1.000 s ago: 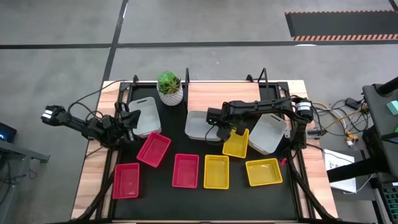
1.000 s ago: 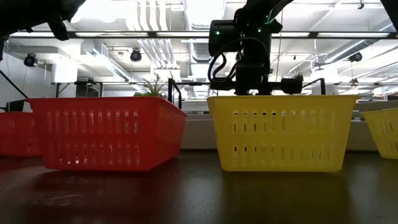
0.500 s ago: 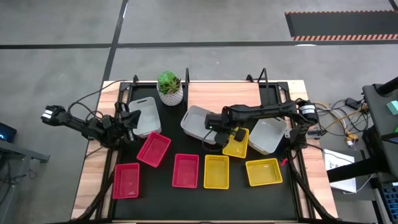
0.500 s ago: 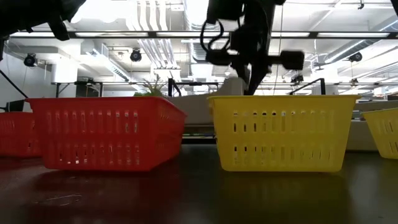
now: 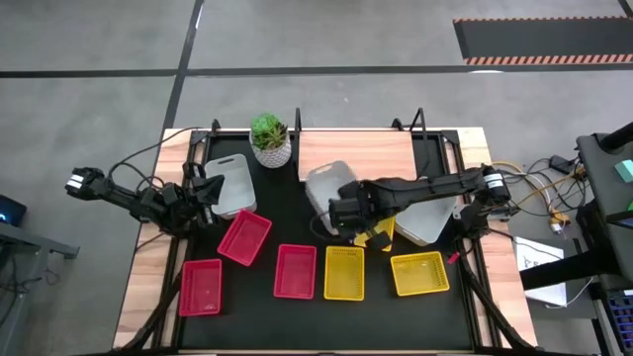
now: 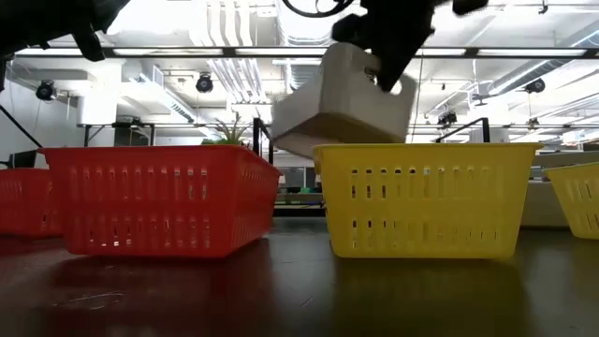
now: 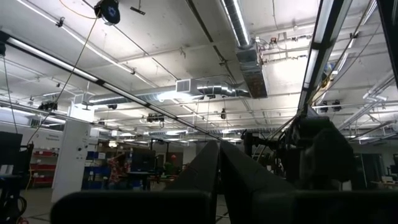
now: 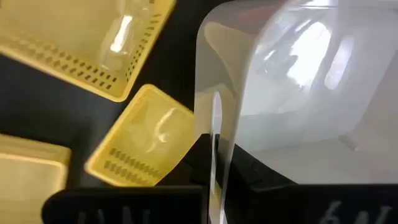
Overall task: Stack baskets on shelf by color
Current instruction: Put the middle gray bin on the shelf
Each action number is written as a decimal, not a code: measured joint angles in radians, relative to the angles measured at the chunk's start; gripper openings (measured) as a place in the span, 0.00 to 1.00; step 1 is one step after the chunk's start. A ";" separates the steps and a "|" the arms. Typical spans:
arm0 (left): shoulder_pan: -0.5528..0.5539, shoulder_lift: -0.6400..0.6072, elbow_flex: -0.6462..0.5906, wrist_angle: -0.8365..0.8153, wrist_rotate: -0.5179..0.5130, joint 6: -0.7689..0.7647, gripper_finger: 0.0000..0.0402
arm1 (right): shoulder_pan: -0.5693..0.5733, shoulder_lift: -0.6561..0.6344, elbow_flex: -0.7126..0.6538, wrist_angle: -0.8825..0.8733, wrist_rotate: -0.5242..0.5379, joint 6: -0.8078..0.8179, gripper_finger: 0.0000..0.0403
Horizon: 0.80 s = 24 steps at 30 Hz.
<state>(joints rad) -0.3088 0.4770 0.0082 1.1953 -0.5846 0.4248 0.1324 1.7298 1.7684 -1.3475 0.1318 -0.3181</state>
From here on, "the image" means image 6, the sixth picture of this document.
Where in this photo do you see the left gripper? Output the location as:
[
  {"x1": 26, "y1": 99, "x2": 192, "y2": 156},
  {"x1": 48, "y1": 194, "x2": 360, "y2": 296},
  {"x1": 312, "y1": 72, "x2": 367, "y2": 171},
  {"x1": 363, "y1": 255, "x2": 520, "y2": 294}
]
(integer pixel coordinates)
[{"x1": 0, "y1": 0, "x2": 132, "y2": 63}]

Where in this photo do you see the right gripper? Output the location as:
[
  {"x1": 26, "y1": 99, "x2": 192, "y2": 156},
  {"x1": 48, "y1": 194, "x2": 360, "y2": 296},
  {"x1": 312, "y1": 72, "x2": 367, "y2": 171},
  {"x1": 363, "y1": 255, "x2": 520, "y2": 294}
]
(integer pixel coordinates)
[{"x1": 331, "y1": 0, "x2": 490, "y2": 93}]

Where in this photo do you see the yellow slotted plastic basket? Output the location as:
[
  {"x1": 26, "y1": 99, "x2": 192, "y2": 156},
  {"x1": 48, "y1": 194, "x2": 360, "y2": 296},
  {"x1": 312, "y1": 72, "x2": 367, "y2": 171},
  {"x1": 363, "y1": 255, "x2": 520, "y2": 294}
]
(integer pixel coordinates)
[
  {"x1": 545, "y1": 162, "x2": 599, "y2": 241},
  {"x1": 312, "y1": 142, "x2": 544, "y2": 260}
]

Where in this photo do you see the red slotted plastic basket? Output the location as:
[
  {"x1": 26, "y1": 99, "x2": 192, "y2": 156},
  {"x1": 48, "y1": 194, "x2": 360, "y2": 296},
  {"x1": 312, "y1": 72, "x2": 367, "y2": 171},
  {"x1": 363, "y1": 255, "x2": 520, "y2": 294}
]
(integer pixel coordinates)
[
  {"x1": 0, "y1": 167, "x2": 65, "y2": 238},
  {"x1": 39, "y1": 143, "x2": 282, "y2": 259}
]

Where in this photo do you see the black hanging ceiling spotlight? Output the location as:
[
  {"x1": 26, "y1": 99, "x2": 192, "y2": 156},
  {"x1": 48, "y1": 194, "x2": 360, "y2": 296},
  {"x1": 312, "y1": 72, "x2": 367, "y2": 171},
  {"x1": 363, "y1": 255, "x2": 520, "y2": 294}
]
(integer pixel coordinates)
[
  {"x1": 36, "y1": 79, "x2": 57, "y2": 102},
  {"x1": 524, "y1": 77, "x2": 547, "y2": 95},
  {"x1": 195, "y1": 73, "x2": 215, "y2": 94}
]

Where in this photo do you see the dark computer monitor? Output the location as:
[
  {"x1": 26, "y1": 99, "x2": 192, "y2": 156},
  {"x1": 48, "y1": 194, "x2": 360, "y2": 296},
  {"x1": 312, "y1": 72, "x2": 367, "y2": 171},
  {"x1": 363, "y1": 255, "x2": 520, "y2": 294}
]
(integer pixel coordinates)
[{"x1": 7, "y1": 149, "x2": 38, "y2": 169}]

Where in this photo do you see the succulent in white pot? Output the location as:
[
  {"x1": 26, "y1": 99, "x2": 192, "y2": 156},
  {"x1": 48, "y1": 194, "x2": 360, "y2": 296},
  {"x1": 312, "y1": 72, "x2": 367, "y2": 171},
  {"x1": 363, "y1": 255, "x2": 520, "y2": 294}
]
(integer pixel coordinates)
[{"x1": 200, "y1": 114, "x2": 254, "y2": 147}]

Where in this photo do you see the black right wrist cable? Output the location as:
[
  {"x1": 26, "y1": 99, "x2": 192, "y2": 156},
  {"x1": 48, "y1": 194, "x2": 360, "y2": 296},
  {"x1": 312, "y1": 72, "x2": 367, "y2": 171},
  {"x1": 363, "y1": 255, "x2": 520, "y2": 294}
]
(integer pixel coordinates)
[{"x1": 280, "y1": 0, "x2": 357, "y2": 20}]

